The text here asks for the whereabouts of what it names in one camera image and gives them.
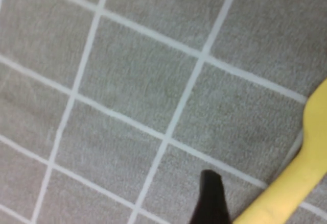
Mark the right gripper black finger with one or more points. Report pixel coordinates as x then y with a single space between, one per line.
210 201

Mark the yellow plastic knife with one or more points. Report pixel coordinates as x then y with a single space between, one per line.
293 183

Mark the grey grid tablecloth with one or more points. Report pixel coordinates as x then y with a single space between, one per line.
127 81

